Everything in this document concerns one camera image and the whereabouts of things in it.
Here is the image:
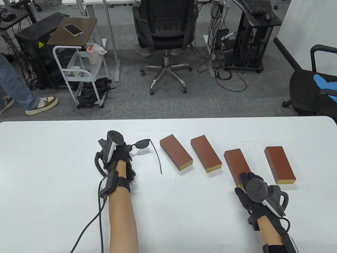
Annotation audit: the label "black office chair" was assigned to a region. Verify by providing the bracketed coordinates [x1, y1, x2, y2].
[132, 0, 198, 95]
[282, 44, 337, 119]

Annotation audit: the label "person's left hand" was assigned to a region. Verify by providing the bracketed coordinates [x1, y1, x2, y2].
[101, 144, 136, 183]

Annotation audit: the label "white partition panel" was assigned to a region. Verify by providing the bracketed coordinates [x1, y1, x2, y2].
[274, 0, 337, 79]

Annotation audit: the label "white utility cart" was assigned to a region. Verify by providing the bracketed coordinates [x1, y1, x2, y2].
[53, 42, 110, 109]

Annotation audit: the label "blue cloth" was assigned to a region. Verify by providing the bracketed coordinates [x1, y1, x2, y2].
[313, 74, 337, 102]

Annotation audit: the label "white grey hand controller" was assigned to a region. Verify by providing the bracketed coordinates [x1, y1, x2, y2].
[94, 130, 124, 176]
[246, 179, 289, 218]

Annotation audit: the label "white smartphone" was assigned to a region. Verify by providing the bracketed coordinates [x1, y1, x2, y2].
[63, 24, 83, 36]

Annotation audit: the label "black bag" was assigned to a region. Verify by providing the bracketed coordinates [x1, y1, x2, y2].
[77, 77, 116, 108]

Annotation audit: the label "black sensor cable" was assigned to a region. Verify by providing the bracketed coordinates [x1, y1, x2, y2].
[70, 195, 109, 253]

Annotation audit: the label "black sunglasses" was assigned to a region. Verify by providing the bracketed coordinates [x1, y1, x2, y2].
[126, 139, 162, 175]

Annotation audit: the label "black computer tower yellow sticker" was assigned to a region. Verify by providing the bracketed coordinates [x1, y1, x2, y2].
[14, 12, 69, 89]

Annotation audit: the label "white plastic bag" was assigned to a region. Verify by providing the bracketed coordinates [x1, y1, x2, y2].
[86, 43, 107, 65]

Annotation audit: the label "black floor cables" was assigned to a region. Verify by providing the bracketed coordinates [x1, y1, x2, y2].
[196, 0, 248, 93]
[0, 26, 34, 93]

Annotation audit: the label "brown side table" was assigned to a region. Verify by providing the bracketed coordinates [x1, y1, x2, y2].
[47, 17, 98, 52]

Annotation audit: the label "black forearm sensor pack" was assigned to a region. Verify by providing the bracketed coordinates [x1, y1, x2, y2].
[98, 170, 131, 198]
[262, 233, 300, 253]

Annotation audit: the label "brown sliding storage box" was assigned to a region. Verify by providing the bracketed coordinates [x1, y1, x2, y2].
[264, 146, 297, 184]
[160, 134, 193, 172]
[191, 135, 222, 173]
[224, 149, 251, 189]

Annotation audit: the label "person's right forearm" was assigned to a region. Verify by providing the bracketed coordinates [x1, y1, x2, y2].
[257, 217, 287, 253]

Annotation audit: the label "person's left forearm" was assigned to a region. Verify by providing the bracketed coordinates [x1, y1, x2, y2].
[108, 161, 139, 253]

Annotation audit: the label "person's right hand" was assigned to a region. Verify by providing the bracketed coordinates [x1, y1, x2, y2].
[234, 171, 286, 230]

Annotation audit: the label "black keyboard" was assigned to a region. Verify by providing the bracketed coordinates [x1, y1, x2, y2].
[240, 0, 266, 15]

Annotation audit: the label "black computer desk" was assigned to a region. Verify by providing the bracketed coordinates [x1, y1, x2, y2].
[225, 0, 282, 74]

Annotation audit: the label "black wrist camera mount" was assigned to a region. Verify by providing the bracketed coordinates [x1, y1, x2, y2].
[247, 215, 260, 232]

